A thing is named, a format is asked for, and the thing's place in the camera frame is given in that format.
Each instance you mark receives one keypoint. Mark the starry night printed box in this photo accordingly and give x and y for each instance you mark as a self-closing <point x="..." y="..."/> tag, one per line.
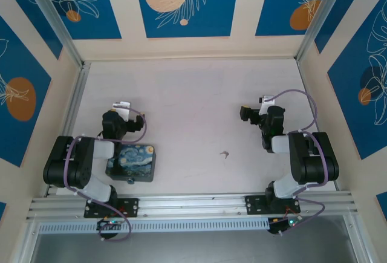
<point x="136" y="161"/>

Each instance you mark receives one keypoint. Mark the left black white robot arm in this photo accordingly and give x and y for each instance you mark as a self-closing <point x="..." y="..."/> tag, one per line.
<point x="66" y="160"/>

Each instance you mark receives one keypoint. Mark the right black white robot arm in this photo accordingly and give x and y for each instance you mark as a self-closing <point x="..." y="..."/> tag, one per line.
<point x="314" y="160"/>

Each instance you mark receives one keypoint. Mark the grey metal sheet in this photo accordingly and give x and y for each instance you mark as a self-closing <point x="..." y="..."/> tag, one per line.
<point x="193" y="248"/>

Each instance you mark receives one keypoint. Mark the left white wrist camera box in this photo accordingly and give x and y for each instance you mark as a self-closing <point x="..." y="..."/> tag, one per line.
<point x="122" y="105"/>

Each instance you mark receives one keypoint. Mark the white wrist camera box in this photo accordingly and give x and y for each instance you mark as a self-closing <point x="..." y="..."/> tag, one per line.
<point x="267" y="99"/>
<point x="122" y="105"/>

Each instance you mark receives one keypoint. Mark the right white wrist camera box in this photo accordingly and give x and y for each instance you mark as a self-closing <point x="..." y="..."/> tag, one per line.
<point x="267" y="99"/>

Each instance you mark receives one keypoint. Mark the aluminium side rail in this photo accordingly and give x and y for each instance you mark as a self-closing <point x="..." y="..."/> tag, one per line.
<point x="303" y="77"/>
<point x="73" y="109"/>

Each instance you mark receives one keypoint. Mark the blue dark circle wall panel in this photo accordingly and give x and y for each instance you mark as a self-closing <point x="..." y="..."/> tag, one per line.
<point x="347" y="109"/>

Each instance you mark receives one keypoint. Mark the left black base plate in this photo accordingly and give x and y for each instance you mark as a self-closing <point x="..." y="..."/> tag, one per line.
<point x="130" y="207"/>

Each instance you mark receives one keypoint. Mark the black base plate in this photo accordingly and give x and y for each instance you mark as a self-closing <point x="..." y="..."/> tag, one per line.
<point x="255" y="205"/>
<point x="130" y="207"/>

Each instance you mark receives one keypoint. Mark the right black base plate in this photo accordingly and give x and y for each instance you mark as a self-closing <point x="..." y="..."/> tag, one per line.
<point x="255" y="205"/>

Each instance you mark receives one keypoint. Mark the blue lily wall panel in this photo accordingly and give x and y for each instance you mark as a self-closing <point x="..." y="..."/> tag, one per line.
<point x="102" y="18"/>

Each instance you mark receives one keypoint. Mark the blue peach circle wall panel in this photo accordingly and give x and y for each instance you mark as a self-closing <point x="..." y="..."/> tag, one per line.
<point x="211" y="18"/>

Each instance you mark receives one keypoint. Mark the long aluminium frame rail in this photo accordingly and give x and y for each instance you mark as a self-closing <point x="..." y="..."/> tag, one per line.
<point x="193" y="205"/>

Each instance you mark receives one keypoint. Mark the blue orange circle wall panel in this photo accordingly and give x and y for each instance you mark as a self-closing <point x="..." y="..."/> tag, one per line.
<point x="18" y="63"/>

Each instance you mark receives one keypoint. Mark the blue fern wall panel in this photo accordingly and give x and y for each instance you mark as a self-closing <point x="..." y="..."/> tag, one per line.
<point x="272" y="3"/>

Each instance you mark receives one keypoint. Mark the aluminium corner post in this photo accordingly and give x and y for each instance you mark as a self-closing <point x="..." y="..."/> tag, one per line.
<point x="56" y="18"/>
<point x="323" y="15"/>

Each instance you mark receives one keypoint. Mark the blue floral wall panel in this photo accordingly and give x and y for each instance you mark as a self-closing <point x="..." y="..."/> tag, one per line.
<point x="382" y="204"/>
<point x="344" y="12"/>
<point x="30" y="12"/>
<point x="2" y="211"/>

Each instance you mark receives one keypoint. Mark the short aluminium frame profile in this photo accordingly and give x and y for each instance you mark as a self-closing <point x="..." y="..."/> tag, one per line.
<point x="359" y="238"/>
<point x="25" y="242"/>

